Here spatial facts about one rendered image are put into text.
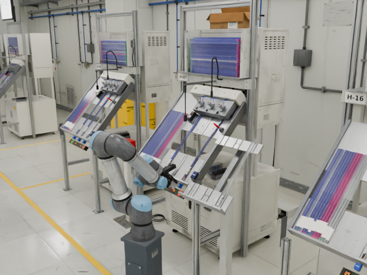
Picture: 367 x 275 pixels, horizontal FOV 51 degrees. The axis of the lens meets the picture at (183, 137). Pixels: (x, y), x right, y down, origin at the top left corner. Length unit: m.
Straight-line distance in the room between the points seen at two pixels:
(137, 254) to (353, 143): 1.33
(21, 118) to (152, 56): 3.45
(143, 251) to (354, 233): 1.10
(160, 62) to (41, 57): 3.25
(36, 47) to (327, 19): 4.59
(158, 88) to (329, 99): 1.72
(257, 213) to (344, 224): 1.27
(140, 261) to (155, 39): 2.37
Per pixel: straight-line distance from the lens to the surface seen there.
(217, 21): 3.32
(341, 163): 2.16
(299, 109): 4.26
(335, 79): 4.02
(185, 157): 2.72
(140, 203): 2.18
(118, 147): 1.99
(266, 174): 3.11
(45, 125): 7.02
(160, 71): 4.02
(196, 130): 2.83
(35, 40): 6.86
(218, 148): 2.63
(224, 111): 2.70
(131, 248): 2.30
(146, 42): 3.91
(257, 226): 3.22
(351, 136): 2.26
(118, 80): 3.88
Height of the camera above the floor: 1.67
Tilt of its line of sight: 15 degrees down
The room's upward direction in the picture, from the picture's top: straight up
